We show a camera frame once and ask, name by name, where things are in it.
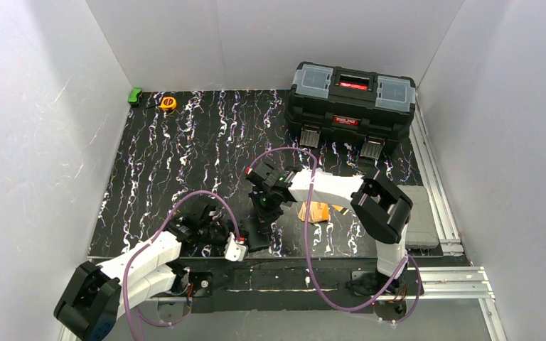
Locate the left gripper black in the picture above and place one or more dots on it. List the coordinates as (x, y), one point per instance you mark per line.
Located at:
(221, 234)

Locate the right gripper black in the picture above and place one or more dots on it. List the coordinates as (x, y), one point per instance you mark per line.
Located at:
(264, 216)

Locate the orange object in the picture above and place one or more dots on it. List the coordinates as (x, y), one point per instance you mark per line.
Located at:
(319, 212)

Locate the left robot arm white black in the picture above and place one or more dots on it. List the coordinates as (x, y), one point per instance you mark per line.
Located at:
(97, 295)

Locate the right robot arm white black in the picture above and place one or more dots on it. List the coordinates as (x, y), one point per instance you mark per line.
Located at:
(384, 210)

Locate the yellow tape measure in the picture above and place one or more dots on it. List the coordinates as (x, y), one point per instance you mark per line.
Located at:
(168, 103)

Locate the grey foam pad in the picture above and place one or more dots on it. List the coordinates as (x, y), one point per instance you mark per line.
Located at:
(421, 229)

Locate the green small object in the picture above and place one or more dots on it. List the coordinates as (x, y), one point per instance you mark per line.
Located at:
(134, 97)

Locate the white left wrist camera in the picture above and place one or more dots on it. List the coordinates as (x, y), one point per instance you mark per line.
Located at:
(235, 249)

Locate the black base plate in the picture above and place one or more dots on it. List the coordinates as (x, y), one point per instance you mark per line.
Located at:
(274, 284)

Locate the black toolbox with red handle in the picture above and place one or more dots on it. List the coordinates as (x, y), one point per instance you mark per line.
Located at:
(365, 109)

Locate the aluminium frame rail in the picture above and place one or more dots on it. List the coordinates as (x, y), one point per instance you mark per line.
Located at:
(444, 221)

